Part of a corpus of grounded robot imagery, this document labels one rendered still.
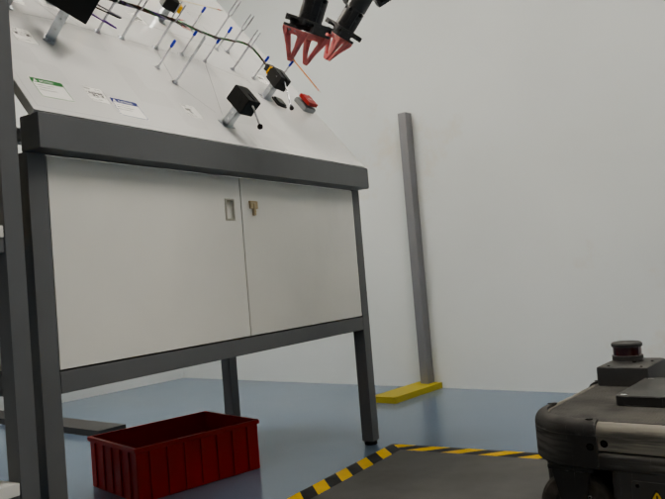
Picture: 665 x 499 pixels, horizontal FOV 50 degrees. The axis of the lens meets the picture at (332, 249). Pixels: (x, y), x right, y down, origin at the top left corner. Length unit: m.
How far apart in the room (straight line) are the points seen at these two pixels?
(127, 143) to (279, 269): 0.59
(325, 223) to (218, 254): 0.48
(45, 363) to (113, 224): 0.31
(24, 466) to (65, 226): 0.43
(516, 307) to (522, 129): 0.73
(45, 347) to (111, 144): 0.41
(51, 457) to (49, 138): 0.57
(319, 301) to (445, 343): 1.28
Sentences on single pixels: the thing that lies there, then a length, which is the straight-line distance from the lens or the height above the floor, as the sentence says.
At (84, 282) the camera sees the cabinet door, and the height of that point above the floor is 0.56.
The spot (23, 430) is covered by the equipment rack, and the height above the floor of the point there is 0.32.
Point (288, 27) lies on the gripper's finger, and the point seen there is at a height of 1.11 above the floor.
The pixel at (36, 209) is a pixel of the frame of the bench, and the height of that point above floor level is 0.70.
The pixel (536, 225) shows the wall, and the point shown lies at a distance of 2.99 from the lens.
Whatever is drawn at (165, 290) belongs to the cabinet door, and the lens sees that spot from 1.57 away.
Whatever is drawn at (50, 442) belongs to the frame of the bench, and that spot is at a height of 0.28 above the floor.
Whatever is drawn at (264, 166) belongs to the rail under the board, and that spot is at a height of 0.82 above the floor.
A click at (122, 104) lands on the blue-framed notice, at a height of 0.93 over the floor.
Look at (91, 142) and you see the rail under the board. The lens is 1.43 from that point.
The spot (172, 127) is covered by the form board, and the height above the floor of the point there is 0.89.
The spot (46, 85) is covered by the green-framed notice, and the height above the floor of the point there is 0.94.
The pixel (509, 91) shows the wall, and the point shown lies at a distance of 3.10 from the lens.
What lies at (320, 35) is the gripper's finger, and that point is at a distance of 1.71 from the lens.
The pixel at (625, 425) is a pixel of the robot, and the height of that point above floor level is 0.24.
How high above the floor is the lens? 0.53
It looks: 2 degrees up
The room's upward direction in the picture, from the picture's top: 5 degrees counter-clockwise
